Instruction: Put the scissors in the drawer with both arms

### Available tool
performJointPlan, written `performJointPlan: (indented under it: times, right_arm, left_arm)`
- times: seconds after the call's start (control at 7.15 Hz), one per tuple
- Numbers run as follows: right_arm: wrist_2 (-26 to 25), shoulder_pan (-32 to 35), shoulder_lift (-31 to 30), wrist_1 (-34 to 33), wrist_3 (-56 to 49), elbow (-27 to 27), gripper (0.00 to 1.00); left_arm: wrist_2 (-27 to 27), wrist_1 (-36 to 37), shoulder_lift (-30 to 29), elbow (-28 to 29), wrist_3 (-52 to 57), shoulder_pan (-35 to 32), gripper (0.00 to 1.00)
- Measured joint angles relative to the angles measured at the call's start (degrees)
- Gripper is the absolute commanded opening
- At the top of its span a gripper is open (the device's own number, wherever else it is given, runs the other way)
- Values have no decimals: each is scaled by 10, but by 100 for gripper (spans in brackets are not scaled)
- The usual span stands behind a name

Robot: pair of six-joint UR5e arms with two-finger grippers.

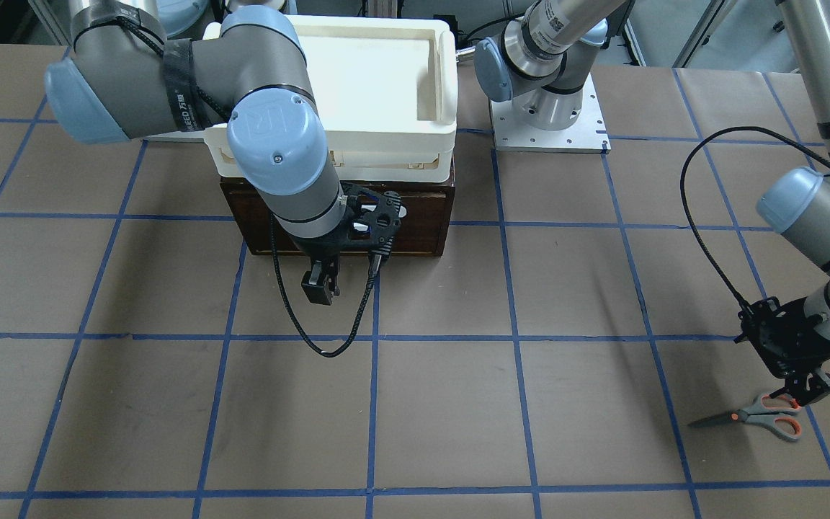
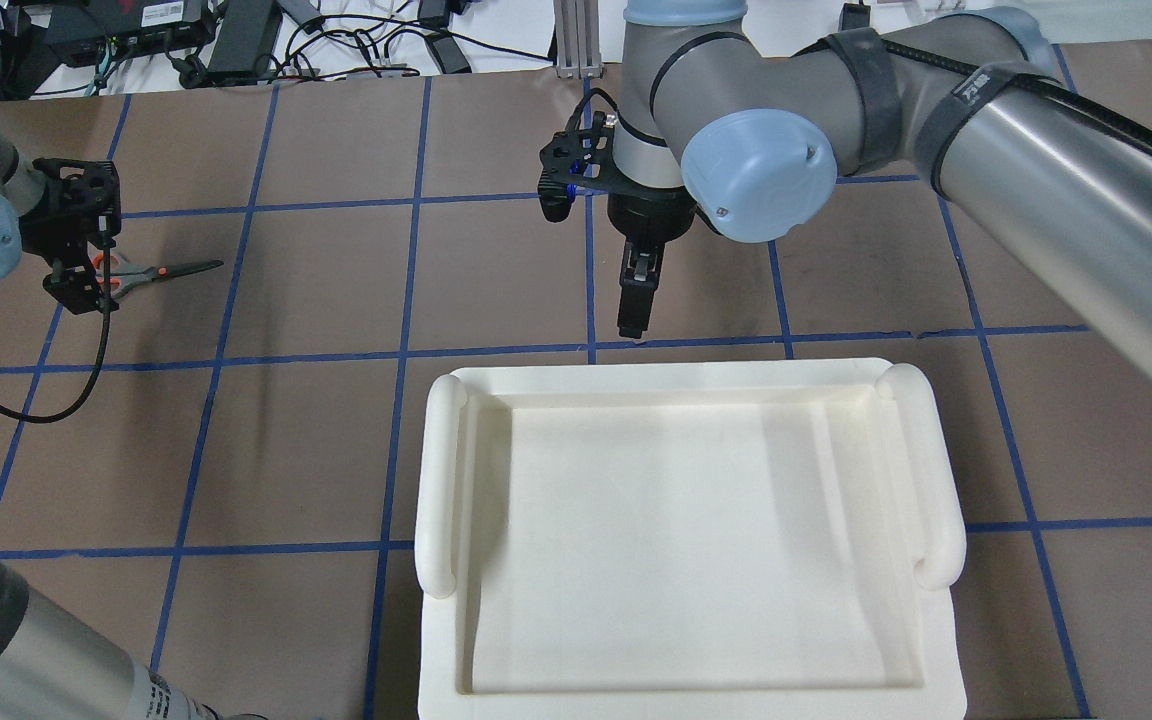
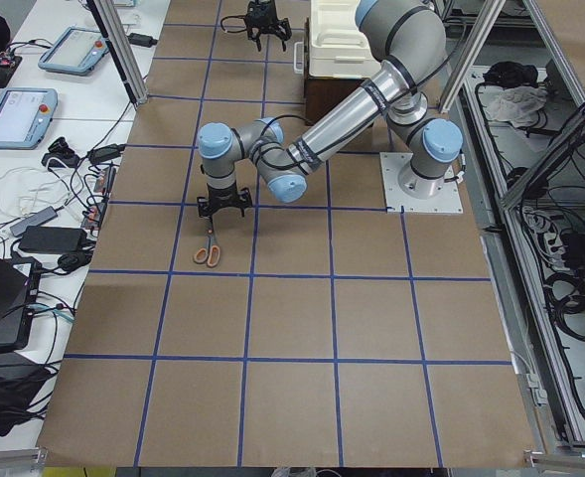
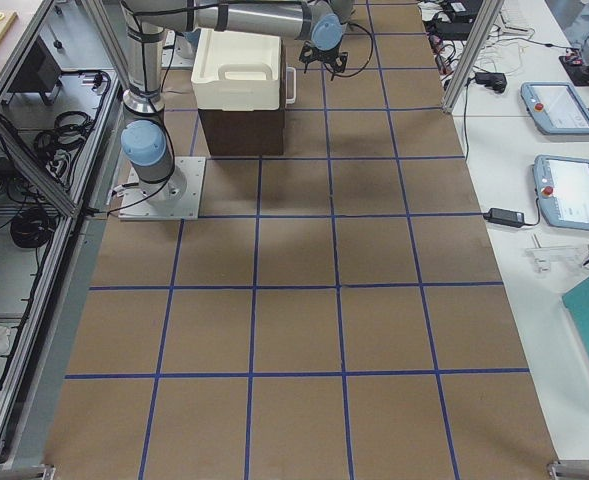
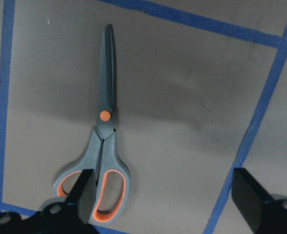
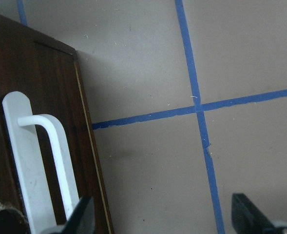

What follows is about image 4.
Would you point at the aluminium frame post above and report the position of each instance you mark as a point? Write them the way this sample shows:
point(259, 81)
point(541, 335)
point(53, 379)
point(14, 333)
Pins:
point(480, 30)

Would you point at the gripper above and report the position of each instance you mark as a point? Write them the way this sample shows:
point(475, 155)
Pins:
point(335, 63)

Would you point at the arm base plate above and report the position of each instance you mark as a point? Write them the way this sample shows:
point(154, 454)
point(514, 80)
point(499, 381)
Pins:
point(179, 198)
point(178, 57)

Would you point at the lower teach pendant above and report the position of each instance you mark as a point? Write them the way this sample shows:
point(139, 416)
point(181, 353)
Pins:
point(562, 187)

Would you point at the clear acrylic part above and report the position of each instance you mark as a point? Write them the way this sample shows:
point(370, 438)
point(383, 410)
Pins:
point(573, 257)

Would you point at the teach pendant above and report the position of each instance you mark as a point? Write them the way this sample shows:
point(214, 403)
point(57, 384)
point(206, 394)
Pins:
point(562, 187)
point(556, 108)

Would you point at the dark wooden drawer cabinet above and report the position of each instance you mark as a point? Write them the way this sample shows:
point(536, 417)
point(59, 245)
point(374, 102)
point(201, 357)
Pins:
point(246, 133)

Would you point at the white drawer handle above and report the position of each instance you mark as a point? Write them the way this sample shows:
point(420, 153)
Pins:
point(291, 85)

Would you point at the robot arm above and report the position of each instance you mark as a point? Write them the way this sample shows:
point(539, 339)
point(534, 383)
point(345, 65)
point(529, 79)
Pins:
point(145, 140)
point(189, 37)

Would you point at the white plastic tray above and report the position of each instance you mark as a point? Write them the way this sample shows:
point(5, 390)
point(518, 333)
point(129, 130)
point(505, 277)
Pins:
point(237, 71)

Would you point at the upper teach pendant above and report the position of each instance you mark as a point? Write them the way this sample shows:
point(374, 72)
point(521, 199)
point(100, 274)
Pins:
point(556, 108)

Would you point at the black power adapter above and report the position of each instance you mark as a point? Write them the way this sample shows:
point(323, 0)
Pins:
point(505, 217)

